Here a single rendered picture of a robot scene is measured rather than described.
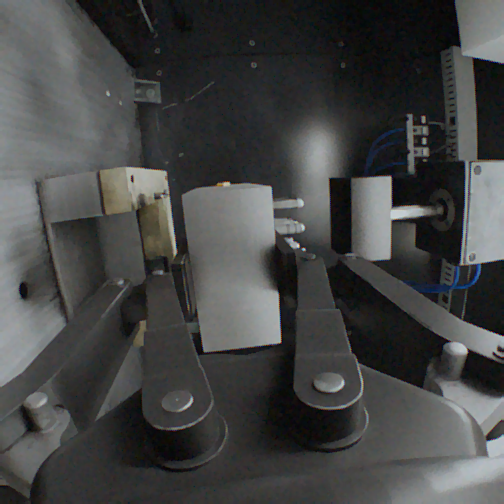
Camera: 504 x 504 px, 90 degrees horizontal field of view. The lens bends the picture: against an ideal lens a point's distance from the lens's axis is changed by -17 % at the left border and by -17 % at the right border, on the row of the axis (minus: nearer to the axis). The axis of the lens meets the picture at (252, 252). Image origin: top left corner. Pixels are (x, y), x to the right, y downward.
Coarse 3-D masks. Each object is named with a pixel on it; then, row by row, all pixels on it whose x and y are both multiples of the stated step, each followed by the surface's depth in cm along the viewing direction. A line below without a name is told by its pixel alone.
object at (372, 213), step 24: (336, 192) 34; (360, 192) 28; (384, 192) 28; (336, 216) 34; (360, 216) 29; (384, 216) 29; (408, 216) 31; (432, 216) 32; (336, 240) 35; (360, 240) 29; (384, 240) 29
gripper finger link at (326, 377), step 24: (312, 264) 14; (312, 288) 11; (312, 312) 8; (336, 312) 8; (312, 336) 7; (336, 336) 7; (312, 360) 5; (336, 360) 5; (312, 384) 5; (336, 384) 5; (360, 384) 5; (312, 408) 4; (336, 408) 4; (360, 408) 5; (312, 432) 4; (336, 432) 4
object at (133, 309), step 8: (136, 288) 14; (144, 288) 14; (128, 296) 13; (136, 296) 13; (144, 296) 13; (128, 304) 13; (136, 304) 13; (144, 304) 13; (128, 312) 13; (136, 312) 13; (144, 312) 13; (128, 320) 13; (136, 320) 13; (144, 320) 14
